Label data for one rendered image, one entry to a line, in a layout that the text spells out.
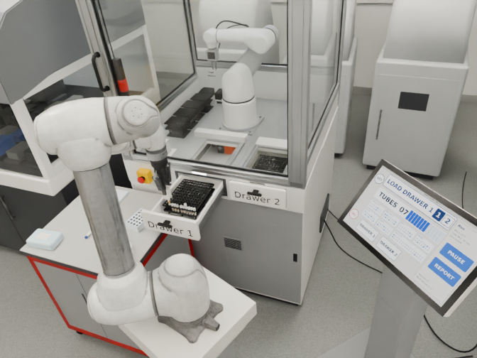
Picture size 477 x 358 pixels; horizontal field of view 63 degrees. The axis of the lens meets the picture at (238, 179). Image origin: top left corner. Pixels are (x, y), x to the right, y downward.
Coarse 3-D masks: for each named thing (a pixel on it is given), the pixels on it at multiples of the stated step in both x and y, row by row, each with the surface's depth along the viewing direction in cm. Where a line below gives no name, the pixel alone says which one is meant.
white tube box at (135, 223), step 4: (136, 212) 201; (140, 212) 201; (132, 216) 199; (136, 216) 198; (140, 216) 199; (128, 220) 196; (132, 220) 196; (136, 220) 196; (140, 220) 196; (128, 224) 194; (132, 224) 193; (136, 224) 194; (140, 224) 193; (128, 228) 196; (132, 228) 194; (136, 228) 192; (140, 228) 194
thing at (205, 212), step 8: (184, 176) 208; (192, 176) 206; (176, 184) 203; (216, 184) 202; (216, 192) 193; (160, 200) 191; (208, 200) 198; (216, 200) 194; (160, 208) 192; (208, 208) 186; (184, 216) 189; (200, 216) 180; (208, 216) 187; (200, 224) 180
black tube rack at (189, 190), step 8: (184, 184) 200; (192, 184) 199; (200, 184) 199; (208, 184) 198; (176, 192) 195; (184, 192) 194; (192, 192) 194; (200, 192) 198; (208, 192) 193; (176, 200) 190; (184, 200) 189; (192, 200) 188; (200, 200) 188; (168, 208) 190; (200, 208) 188; (192, 216) 184
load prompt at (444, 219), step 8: (392, 176) 147; (384, 184) 149; (392, 184) 147; (400, 184) 144; (400, 192) 143; (408, 192) 141; (416, 192) 139; (408, 200) 140; (416, 200) 138; (424, 200) 136; (416, 208) 137; (424, 208) 135; (432, 208) 133; (440, 208) 131; (432, 216) 132; (440, 216) 131; (448, 216) 129; (440, 224) 130; (448, 224) 128
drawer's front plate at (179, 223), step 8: (144, 216) 181; (152, 216) 179; (160, 216) 177; (168, 216) 176; (144, 224) 185; (152, 224) 183; (176, 224) 176; (184, 224) 174; (192, 224) 172; (168, 232) 182; (184, 232) 178; (192, 232) 175
